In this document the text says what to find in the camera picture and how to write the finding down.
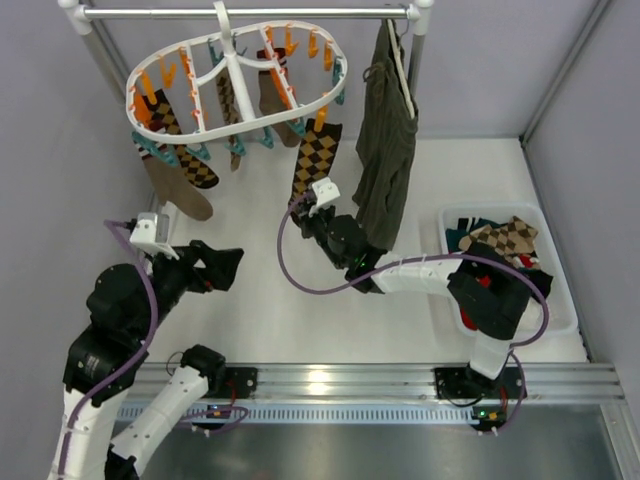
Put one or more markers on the large yellow brown argyle sock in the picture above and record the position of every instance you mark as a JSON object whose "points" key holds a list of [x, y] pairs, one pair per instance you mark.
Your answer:
{"points": [[316, 155]]}

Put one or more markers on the tan brown argyle sock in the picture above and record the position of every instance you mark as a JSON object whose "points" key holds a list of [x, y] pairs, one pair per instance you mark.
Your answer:
{"points": [[226, 98]]}

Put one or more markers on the plain brown sock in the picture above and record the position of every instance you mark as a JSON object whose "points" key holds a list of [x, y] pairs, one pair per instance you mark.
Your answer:
{"points": [[271, 103], [169, 182]]}

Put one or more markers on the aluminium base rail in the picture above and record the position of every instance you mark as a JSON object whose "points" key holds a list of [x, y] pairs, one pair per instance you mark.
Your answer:
{"points": [[551, 383]]}

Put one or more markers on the metal clothes rack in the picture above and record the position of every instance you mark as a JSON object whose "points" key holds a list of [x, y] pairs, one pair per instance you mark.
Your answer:
{"points": [[418, 13]]}

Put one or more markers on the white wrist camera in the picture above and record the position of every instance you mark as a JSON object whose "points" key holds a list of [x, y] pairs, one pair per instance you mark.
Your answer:
{"points": [[151, 235], [324, 193]]}

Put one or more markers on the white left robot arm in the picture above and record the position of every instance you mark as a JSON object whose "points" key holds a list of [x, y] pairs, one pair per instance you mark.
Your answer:
{"points": [[127, 306]]}

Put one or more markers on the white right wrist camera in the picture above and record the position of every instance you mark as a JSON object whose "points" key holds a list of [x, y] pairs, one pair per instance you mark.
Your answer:
{"points": [[324, 193]]}

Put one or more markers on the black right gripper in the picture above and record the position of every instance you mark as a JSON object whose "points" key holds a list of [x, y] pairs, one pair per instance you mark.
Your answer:
{"points": [[308, 215]]}

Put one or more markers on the white oval clip hanger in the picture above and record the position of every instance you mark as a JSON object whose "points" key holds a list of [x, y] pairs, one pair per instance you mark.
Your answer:
{"points": [[235, 51]]}

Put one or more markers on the white slotted cable duct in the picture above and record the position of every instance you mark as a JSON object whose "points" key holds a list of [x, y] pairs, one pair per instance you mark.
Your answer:
{"points": [[208, 413]]}

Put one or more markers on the beige brown argyle sock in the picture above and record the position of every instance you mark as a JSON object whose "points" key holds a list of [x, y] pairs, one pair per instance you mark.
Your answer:
{"points": [[513, 238]]}

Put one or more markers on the pile of colourful socks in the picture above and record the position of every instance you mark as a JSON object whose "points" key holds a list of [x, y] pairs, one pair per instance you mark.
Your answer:
{"points": [[493, 293]]}

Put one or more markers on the olive green hanging garment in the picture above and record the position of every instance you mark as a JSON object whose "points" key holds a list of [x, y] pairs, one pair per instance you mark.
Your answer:
{"points": [[386, 148]]}

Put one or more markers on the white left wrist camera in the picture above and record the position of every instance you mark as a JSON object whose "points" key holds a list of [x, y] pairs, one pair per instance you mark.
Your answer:
{"points": [[151, 235]]}

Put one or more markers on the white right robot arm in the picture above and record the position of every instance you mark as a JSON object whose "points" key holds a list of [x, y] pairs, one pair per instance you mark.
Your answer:
{"points": [[376, 271]]}

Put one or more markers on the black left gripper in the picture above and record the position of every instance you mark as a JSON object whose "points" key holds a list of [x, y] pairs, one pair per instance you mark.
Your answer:
{"points": [[194, 267]]}

